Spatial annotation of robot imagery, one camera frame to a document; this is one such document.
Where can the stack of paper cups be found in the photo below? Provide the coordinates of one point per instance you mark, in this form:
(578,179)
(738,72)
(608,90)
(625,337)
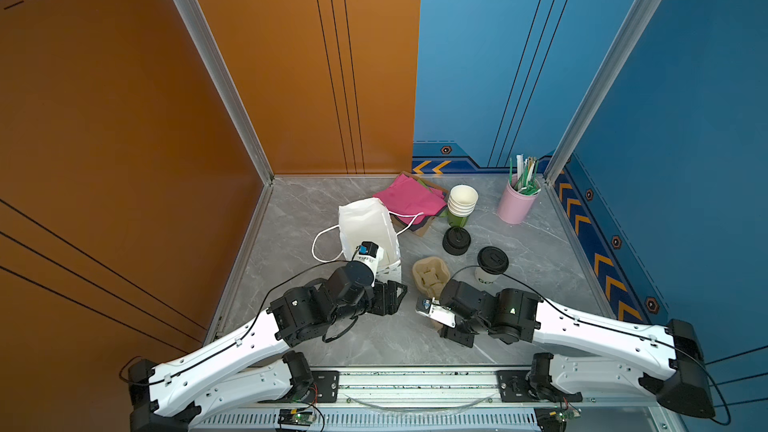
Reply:
(461,203)

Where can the brown cardboard napkin holder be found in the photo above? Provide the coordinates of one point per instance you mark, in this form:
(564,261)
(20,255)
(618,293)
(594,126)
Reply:
(423,229)

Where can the pink straw holder cup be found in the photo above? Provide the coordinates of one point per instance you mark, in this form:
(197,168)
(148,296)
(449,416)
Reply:
(513,206)

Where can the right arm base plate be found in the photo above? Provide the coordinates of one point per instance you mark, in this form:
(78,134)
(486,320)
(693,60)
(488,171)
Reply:
(517,386)

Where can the stack of black lids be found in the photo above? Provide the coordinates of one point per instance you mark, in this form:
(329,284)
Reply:
(456,241)

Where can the white paper gift bag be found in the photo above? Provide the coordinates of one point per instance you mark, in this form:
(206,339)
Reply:
(369,220)

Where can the dark grey napkin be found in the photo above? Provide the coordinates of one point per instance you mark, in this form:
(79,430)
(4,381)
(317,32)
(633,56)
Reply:
(416,215)

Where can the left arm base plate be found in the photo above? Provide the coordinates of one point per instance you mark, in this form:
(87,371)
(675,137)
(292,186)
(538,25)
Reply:
(323,389)

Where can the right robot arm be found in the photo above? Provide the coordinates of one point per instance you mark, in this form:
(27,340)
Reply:
(661,361)

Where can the pink napkin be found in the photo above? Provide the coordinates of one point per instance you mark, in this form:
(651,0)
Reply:
(403,191)

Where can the white takeout coffee cup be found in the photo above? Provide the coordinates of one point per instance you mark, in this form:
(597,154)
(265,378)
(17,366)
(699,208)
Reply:
(486,277)

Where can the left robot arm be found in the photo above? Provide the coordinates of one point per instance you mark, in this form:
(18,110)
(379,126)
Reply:
(258,361)

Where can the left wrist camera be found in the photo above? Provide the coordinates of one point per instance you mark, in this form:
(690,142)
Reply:
(370,255)

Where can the aluminium front rail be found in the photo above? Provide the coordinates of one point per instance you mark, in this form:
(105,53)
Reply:
(451,398)

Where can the bundle of wrapped straws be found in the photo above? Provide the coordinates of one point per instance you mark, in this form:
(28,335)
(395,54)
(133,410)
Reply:
(523,172)

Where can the green circuit board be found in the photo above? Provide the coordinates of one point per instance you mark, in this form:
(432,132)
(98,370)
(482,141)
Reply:
(295,419)

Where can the green napkin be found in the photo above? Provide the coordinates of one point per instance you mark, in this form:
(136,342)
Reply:
(432,187)

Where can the beige pulp cup carrier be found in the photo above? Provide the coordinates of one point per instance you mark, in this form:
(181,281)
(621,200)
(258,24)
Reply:
(430,275)

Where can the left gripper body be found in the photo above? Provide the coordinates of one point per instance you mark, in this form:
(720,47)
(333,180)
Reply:
(376,303)

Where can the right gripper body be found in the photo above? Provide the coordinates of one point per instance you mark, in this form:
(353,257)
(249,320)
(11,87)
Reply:
(461,334)

